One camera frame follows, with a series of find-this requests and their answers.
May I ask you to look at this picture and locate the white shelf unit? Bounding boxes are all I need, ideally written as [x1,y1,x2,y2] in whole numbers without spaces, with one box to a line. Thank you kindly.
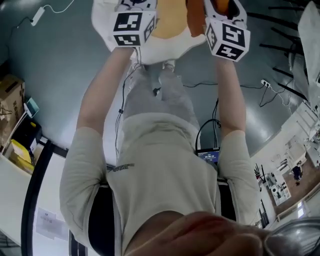
[266,172,291,206]

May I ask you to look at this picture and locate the teal and white device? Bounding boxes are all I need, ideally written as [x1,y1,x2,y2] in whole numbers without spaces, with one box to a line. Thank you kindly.
[23,96,40,118]

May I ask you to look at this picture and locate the black box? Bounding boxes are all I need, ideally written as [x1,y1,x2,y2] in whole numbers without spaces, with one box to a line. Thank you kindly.
[14,122,43,156]

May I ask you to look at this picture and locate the white paper notice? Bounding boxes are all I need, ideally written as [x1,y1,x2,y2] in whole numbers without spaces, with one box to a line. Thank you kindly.
[35,207,70,241]

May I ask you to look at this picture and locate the person's beige t-shirt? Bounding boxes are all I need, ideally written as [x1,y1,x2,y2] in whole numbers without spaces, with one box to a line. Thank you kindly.
[59,112,261,256]

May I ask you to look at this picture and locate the person's eyeglasses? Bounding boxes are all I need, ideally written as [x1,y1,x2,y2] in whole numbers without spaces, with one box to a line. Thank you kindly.
[264,218,320,256]

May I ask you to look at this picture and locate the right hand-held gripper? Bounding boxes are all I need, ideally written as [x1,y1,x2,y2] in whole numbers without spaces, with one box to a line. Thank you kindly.
[203,0,251,62]

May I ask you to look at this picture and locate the yellow box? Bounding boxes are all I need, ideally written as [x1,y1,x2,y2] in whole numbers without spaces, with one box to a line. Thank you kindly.
[9,139,35,173]

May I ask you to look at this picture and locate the black floor cable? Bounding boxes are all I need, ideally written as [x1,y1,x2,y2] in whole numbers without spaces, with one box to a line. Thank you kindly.
[258,86,279,108]

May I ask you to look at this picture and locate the person's left forearm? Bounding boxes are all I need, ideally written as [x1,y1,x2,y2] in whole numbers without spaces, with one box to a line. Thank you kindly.
[75,46,137,136]

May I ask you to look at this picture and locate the person's right forearm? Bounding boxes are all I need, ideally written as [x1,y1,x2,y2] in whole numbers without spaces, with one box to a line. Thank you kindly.
[215,56,248,138]

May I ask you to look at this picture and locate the black screen device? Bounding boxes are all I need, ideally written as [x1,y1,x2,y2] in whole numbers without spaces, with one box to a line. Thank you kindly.
[196,147,221,166]

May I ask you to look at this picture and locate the person's face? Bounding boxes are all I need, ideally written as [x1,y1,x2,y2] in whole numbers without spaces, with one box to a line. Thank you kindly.
[129,211,273,256]

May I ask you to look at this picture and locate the person's right white shoe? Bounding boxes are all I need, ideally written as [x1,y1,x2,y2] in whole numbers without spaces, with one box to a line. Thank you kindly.
[161,59,176,73]

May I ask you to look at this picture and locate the black metal stand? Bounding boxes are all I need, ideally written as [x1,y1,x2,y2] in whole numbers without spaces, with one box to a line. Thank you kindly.
[246,0,310,102]

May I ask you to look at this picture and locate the black gripper cable bundle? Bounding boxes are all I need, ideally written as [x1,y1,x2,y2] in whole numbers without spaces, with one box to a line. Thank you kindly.
[194,98,223,151]
[114,46,143,166]

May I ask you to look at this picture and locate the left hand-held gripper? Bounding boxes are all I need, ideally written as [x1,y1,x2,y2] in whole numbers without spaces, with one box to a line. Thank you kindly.
[109,0,158,48]

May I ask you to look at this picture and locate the grey draped cover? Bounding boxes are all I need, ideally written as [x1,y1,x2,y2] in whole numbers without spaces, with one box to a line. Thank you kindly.
[288,1,320,108]

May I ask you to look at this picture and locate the brown cardboard box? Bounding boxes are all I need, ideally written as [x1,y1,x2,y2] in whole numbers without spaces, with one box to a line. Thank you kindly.
[0,73,26,123]
[0,98,18,151]

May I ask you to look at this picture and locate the black door frame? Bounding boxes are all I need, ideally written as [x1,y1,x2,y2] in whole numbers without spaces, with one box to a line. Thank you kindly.
[21,139,88,256]

